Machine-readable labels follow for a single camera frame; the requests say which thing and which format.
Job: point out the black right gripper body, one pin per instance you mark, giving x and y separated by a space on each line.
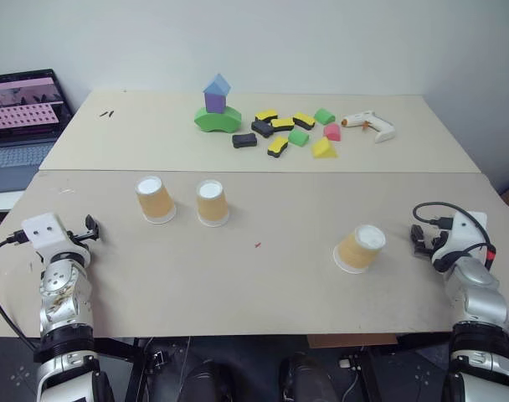
438 243

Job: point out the yellow and black sponge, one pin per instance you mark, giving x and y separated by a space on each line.
277 147
304 120
283 123
266 114

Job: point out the white glue gun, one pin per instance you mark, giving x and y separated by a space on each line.
369 121

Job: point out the pink foam block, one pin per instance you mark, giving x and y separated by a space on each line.
332 132

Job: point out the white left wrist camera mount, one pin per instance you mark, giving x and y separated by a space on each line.
43 232

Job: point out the black table frame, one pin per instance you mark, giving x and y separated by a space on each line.
131 368

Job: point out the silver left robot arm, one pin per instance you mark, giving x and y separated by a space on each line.
62 301

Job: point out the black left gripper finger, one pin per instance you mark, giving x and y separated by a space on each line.
90 221
96 234

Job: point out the orange paper cup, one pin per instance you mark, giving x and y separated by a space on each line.
212 207
155 203
357 251

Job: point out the brown cardboard strip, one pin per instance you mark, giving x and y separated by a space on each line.
351 341

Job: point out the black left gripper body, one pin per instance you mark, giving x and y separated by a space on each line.
80 239

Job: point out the open grey laptop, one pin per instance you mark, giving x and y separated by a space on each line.
22 113

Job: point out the yellow foam wedge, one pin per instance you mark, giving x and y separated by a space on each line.
322 149

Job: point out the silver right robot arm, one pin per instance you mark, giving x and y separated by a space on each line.
484 301

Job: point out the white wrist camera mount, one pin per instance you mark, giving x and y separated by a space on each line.
464 234
43 232

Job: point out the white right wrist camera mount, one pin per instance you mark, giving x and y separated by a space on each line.
464 234

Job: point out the purple foam cube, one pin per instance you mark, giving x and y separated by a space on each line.
214 103

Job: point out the green arch foam block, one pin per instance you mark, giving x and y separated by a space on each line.
217 120

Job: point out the blue roof foam block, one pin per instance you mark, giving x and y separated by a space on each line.
217 85

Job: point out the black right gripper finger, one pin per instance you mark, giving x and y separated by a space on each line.
420 249
417 233

